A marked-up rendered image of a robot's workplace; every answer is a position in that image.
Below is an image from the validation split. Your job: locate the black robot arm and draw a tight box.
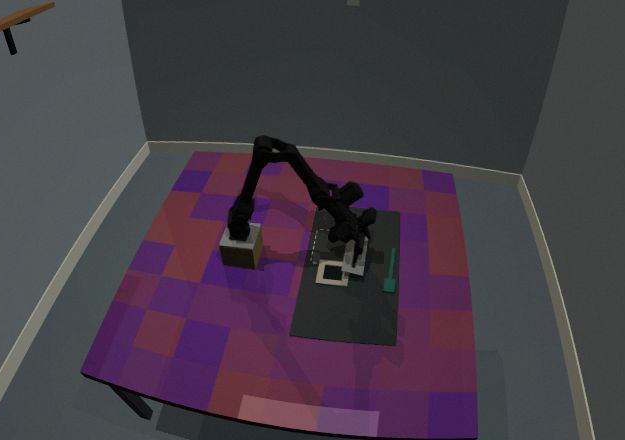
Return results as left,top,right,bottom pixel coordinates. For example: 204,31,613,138
227,135,363,243

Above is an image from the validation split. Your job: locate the beige square tile with dark centre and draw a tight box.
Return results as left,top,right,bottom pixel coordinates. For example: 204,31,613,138
315,260,349,287

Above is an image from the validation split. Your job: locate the green small trowel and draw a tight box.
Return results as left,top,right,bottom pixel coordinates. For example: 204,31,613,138
383,248,395,294

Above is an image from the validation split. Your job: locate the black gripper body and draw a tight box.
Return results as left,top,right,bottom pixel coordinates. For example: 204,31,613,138
328,206,377,243

